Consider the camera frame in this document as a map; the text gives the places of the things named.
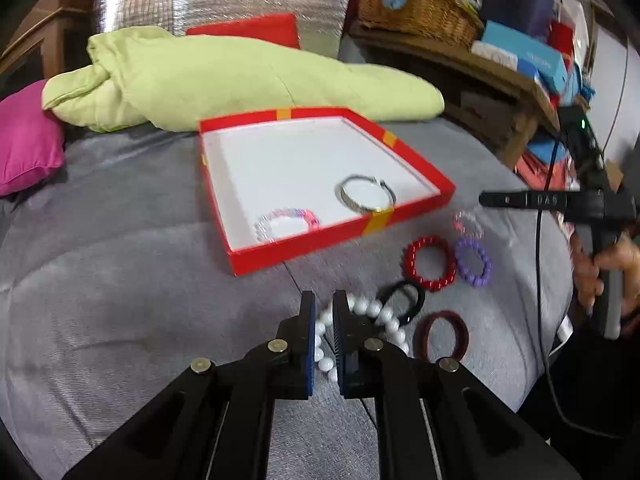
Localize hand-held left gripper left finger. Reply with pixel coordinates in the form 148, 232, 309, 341
62, 290, 318, 480

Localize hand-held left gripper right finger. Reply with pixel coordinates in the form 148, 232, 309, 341
332, 289, 583, 480

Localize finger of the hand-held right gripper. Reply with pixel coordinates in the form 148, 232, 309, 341
478, 189, 571, 213

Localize white bead bracelet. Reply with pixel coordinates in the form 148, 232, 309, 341
314, 294, 411, 383

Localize pink clear bead bracelet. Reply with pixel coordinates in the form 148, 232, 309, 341
452, 209, 485, 240

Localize purple bead bracelet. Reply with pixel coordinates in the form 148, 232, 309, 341
454, 238, 493, 288

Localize black ring bracelet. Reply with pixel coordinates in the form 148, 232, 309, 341
376, 280, 426, 326

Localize red bead bracelet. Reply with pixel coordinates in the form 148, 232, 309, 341
403, 236, 457, 292

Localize maroon ribbed ring bracelet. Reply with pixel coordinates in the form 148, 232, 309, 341
413, 310, 470, 362

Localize multicolour clear bead bracelet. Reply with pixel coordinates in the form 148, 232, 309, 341
254, 207, 320, 243

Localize silver metal bangle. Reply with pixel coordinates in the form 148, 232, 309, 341
340, 174, 397, 213

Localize red cardboard box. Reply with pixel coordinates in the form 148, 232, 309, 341
198, 107, 457, 277

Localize person's right hand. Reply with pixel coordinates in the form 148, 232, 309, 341
569, 234, 640, 318

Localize wooden shelf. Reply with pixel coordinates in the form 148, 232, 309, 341
349, 20, 562, 171

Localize blue cardboard box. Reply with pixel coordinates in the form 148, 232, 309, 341
482, 21, 569, 95

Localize dark navy bag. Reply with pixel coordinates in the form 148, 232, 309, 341
480, 0, 556, 40

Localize wicker basket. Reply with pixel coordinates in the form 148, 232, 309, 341
356, 0, 485, 50

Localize light green blanket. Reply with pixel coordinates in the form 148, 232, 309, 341
41, 26, 446, 133

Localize red cushion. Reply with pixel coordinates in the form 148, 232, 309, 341
186, 12, 301, 51

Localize magenta pillow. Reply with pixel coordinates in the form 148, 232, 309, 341
0, 79, 67, 197

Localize black cable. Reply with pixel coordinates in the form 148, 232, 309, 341
535, 132, 632, 436

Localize wooden bed frame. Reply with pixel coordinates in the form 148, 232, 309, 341
0, 0, 118, 93

